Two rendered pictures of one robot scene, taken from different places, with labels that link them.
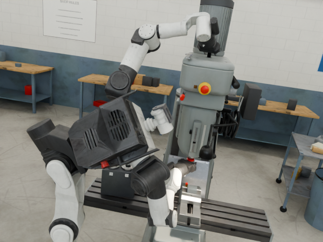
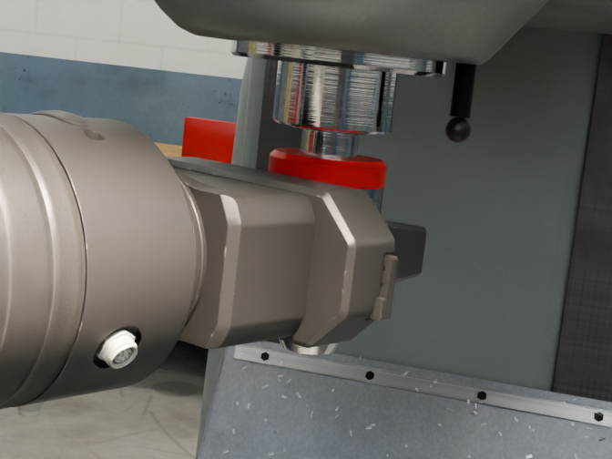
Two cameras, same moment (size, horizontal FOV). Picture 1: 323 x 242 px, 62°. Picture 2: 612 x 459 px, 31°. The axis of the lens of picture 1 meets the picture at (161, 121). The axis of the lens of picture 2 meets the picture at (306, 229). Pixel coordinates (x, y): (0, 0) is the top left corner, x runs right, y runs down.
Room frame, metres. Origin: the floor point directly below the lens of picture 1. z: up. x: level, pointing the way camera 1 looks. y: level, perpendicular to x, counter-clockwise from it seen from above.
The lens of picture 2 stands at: (1.09, -0.27, 1.30)
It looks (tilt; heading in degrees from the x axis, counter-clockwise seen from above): 9 degrees down; 9
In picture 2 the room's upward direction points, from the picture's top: 6 degrees clockwise
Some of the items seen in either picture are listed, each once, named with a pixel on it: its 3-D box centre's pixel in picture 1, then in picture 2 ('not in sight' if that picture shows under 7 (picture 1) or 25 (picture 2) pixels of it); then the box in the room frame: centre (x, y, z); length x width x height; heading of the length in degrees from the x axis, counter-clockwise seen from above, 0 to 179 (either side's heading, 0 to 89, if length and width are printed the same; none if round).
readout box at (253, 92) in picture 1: (250, 101); not in sight; (1.78, -0.58, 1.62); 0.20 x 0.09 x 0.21; 174
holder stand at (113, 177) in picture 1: (119, 178); not in sight; (1.57, 0.23, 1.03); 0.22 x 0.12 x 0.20; 93
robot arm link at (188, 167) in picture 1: (182, 168); (146, 258); (1.44, -0.16, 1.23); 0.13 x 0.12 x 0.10; 59
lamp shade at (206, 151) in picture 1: (206, 151); not in sight; (1.28, -0.25, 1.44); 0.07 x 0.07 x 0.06
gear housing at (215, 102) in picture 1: (202, 92); not in sight; (1.56, -0.22, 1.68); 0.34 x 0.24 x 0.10; 174
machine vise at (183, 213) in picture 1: (190, 200); not in sight; (1.49, -0.25, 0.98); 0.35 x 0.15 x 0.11; 174
